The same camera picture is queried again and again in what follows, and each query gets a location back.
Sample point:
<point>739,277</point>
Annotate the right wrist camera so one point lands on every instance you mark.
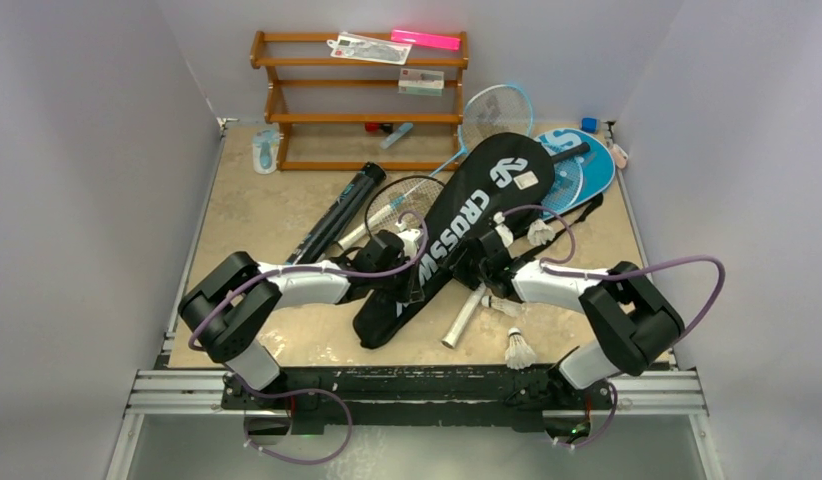
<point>502,230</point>

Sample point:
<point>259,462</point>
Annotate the light blue badminton racket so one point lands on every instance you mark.
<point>496,109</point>

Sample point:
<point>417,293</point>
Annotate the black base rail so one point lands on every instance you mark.
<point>532,400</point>

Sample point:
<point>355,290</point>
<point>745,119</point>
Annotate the light blue strip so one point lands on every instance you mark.
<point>396,134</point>

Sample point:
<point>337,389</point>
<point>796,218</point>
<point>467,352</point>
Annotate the black shuttlecock tube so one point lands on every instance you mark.
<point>338,216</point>

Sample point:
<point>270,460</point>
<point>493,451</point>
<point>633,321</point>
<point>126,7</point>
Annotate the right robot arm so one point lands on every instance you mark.
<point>633,323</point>

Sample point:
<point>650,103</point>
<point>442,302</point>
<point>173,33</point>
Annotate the white blister package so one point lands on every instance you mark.
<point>368,49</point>

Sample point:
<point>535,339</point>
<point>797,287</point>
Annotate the black Crossway racket bag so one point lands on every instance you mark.
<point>504,171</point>

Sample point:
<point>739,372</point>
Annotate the light blue packaged item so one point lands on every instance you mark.
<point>265,145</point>

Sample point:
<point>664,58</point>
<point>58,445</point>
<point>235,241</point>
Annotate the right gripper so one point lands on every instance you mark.
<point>468,266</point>

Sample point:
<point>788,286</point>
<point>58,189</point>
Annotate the small blue cube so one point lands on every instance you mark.
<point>589,125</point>

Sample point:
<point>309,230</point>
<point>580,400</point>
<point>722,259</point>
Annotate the white green box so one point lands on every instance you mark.
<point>421,82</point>

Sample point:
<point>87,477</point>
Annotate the red black small object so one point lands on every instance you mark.
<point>373,127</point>

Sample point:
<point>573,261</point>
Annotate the blue racket bag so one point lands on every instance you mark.
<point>598,166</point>

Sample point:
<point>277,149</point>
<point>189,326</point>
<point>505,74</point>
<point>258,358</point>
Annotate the white shuttlecock near bag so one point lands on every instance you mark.
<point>540,233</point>

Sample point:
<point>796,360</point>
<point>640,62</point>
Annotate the wooden shelf rack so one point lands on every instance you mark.
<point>364,100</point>

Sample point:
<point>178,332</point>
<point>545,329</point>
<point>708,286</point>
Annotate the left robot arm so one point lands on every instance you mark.
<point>228,308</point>

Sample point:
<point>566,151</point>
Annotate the white racket handle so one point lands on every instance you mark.
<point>459,324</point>

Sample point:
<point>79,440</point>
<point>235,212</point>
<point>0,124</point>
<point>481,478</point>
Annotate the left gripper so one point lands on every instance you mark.
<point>410,289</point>

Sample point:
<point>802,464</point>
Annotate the pink bar on shelf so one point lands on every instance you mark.
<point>426,40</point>

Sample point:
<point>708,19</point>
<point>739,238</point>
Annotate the small pink white object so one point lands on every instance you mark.
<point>619,156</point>

